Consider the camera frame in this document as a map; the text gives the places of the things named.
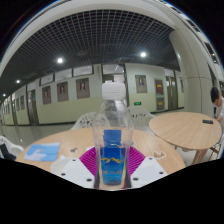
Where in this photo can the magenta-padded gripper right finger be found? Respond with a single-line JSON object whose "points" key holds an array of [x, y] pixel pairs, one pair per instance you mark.
{"points": [[148, 170]]}

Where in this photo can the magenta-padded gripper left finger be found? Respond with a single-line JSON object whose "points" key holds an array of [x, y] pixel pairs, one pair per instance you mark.
{"points": [[75, 170]]}

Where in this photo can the clear water bottle blue label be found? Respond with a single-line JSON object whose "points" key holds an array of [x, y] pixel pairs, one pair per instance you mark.
{"points": [[112, 160]]}

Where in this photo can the small white packet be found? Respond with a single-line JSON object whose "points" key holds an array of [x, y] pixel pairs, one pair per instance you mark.
{"points": [[63, 157]]}

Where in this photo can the blue and white packet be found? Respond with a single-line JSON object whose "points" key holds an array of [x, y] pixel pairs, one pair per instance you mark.
{"points": [[41, 151]]}

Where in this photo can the round wooden side table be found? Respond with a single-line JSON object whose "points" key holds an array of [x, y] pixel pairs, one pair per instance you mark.
{"points": [[183, 128]]}

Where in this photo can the green exit sign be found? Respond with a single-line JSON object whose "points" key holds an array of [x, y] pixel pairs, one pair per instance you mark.
{"points": [[137, 103]]}

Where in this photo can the black bag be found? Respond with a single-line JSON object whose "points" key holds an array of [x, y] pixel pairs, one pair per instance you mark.
{"points": [[6, 151]]}

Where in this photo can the white chair with wooden legs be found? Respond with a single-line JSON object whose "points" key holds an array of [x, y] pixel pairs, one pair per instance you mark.
{"points": [[218, 146]]}

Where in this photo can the black phone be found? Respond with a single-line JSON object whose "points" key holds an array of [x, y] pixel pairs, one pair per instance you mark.
{"points": [[207, 121]]}

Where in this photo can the person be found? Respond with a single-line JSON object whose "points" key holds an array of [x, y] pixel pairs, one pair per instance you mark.
{"points": [[217, 98]]}

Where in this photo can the group of round ceiling lights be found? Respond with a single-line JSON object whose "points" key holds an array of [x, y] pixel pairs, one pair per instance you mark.
{"points": [[60, 60]]}

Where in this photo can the row of framed wall portraits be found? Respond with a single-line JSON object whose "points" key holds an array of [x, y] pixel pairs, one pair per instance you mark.
{"points": [[82, 88]]}

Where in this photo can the red wall poster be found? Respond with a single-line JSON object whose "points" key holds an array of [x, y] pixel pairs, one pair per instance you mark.
{"points": [[159, 87]]}

